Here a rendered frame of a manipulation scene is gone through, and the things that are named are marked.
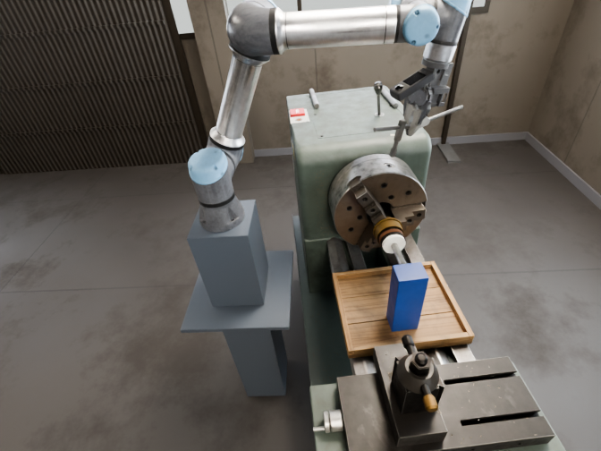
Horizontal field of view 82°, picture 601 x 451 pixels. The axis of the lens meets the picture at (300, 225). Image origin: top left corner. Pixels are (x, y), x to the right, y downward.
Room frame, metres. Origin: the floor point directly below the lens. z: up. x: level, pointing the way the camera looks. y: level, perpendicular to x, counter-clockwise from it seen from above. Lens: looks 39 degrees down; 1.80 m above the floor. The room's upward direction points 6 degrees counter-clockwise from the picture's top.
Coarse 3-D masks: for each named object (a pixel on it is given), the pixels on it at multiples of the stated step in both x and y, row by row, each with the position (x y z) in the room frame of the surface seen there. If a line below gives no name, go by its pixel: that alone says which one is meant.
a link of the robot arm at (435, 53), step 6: (432, 42) 1.00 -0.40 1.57; (426, 48) 0.97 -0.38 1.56; (432, 48) 0.95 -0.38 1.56; (438, 48) 0.94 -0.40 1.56; (444, 48) 0.93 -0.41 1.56; (450, 48) 0.93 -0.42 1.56; (426, 54) 0.96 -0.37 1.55; (432, 54) 0.95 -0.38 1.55; (438, 54) 0.94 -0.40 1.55; (444, 54) 0.93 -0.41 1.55; (450, 54) 0.94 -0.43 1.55; (432, 60) 0.94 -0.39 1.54; (438, 60) 0.93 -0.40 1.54; (444, 60) 0.93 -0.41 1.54; (450, 60) 0.94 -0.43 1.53
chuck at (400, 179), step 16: (368, 160) 0.99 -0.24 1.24; (384, 160) 0.98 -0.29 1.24; (352, 176) 0.94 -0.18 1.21; (368, 176) 0.90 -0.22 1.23; (384, 176) 0.90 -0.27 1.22; (400, 176) 0.90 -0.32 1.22; (336, 192) 0.95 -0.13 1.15; (352, 192) 0.90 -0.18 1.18; (384, 192) 0.90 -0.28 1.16; (400, 192) 0.90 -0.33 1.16; (416, 192) 0.90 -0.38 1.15; (336, 208) 0.90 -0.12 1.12; (352, 208) 0.90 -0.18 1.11; (384, 208) 0.97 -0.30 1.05; (336, 224) 0.90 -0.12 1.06; (352, 224) 0.90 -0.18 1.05; (416, 224) 0.90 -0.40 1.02; (352, 240) 0.90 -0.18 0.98
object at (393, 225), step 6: (378, 222) 0.82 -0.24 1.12; (384, 222) 0.81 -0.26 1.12; (390, 222) 0.80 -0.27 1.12; (396, 222) 0.81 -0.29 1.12; (378, 228) 0.80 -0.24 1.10; (384, 228) 0.79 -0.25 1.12; (390, 228) 0.78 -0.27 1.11; (396, 228) 0.78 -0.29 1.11; (378, 234) 0.79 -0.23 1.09; (384, 234) 0.77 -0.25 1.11; (390, 234) 0.76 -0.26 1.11; (402, 234) 0.76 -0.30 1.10; (378, 240) 0.79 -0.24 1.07
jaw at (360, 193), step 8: (352, 184) 0.92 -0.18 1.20; (360, 184) 0.90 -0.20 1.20; (360, 192) 0.87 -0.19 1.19; (368, 192) 0.88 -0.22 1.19; (360, 200) 0.86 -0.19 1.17; (368, 200) 0.86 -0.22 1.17; (376, 200) 0.89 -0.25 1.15; (368, 208) 0.84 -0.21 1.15; (376, 208) 0.84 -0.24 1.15; (376, 216) 0.83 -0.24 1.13; (384, 216) 0.82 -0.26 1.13
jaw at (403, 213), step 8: (392, 208) 0.90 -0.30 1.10; (400, 208) 0.89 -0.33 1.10; (408, 208) 0.88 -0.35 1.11; (416, 208) 0.88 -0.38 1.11; (424, 208) 0.87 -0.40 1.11; (392, 216) 0.88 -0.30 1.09; (400, 216) 0.85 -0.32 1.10; (408, 216) 0.85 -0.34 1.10; (416, 216) 0.86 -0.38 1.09; (424, 216) 0.86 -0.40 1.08; (408, 224) 0.84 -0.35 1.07
